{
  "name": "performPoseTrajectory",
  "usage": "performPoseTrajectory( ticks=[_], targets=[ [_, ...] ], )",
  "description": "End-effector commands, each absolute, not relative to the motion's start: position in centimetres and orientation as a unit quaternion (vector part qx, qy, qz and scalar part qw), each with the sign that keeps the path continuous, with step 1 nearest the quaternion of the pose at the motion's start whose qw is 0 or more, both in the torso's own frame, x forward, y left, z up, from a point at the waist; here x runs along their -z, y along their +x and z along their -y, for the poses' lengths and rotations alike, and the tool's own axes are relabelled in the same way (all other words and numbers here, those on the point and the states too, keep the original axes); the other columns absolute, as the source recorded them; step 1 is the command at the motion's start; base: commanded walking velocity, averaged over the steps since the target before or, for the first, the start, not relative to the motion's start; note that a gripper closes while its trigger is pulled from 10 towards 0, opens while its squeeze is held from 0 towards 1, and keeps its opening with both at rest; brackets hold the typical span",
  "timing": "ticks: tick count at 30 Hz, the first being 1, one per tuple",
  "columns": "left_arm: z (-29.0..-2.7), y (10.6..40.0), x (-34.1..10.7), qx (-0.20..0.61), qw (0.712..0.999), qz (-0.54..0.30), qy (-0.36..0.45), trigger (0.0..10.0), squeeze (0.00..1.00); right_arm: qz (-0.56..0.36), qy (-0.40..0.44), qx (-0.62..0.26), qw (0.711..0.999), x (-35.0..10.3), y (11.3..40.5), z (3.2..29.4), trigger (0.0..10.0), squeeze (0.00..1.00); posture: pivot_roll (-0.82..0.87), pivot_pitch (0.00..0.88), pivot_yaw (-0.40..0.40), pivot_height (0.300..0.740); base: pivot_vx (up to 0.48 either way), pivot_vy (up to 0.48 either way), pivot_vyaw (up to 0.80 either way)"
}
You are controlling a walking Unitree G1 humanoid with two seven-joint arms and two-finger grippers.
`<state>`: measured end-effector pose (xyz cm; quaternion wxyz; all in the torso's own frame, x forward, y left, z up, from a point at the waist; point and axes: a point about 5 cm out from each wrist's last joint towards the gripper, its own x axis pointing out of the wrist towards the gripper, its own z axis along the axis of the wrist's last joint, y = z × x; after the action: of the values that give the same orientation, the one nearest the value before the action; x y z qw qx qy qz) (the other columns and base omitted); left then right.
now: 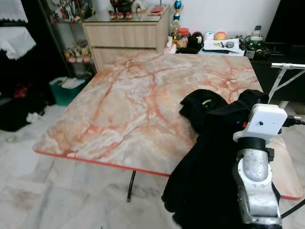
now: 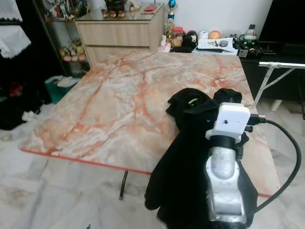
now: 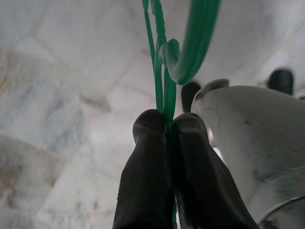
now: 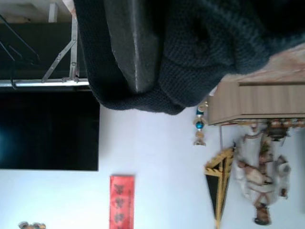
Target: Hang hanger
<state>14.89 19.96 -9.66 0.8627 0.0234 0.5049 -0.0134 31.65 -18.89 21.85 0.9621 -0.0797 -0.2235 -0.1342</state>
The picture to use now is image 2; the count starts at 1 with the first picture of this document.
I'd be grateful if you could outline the black display shelf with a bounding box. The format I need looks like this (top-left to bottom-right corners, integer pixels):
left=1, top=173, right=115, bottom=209
left=31, top=0, right=86, bottom=77

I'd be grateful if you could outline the black round plush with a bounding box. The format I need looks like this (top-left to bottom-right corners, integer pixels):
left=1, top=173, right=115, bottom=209
left=185, top=31, right=198, bottom=47

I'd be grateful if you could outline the pink tissue pack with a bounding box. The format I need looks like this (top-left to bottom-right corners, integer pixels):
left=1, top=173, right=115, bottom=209
left=157, top=39, right=172, bottom=53

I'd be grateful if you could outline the teal waste bin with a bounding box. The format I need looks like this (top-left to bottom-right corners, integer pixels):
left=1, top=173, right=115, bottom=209
left=44, top=75, right=79, bottom=104

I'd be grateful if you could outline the plain white cloth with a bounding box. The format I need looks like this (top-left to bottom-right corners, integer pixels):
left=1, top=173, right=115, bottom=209
left=0, top=25, right=24, bottom=59

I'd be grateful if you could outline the gold trophy with blue globe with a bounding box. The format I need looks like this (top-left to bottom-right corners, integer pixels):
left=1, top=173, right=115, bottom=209
left=164, top=0, right=178, bottom=46

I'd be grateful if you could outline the white paper tray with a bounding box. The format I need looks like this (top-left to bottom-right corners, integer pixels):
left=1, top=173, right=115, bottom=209
left=196, top=38, right=239, bottom=52

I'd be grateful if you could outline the silver metal clothes rack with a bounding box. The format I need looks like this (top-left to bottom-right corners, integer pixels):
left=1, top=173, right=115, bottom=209
left=253, top=61, right=305, bottom=108

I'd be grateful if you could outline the white crumpled paper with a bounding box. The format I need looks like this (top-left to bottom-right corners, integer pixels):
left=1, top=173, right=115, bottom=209
left=24, top=111, right=40, bottom=122

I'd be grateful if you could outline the flat red box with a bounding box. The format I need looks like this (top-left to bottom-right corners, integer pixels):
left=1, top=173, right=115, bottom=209
left=142, top=4, right=159, bottom=14

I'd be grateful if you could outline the light wooden drawer cabinet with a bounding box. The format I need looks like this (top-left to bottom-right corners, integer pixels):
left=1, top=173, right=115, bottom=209
left=75, top=6, right=165, bottom=67

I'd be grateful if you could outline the black teapot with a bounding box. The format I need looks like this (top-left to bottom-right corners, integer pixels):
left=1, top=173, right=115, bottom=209
left=105, top=0, right=129, bottom=12

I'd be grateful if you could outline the black flat screen TV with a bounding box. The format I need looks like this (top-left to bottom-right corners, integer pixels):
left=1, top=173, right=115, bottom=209
left=257, top=0, right=305, bottom=44

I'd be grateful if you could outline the white lace cloth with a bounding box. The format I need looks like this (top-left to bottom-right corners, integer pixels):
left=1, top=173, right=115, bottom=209
left=0, top=0, right=23, bottom=22

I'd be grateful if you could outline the green mug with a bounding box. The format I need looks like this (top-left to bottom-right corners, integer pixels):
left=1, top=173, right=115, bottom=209
left=238, top=34, right=259, bottom=51

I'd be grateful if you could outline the jar with red lid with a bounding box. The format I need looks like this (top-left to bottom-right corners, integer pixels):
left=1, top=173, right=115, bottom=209
left=171, top=26, right=185, bottom=47

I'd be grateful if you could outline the black garment with green print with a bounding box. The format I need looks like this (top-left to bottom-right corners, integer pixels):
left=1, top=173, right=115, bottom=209
left=166, top=87, right=217, bottom=132

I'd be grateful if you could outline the black bag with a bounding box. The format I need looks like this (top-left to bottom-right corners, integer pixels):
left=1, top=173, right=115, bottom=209
left=0, top=83, right=36, bottom=130

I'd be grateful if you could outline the grey cordless phone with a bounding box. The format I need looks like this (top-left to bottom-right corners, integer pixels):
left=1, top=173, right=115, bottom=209
left=246, top=24, right=257, bottom=38

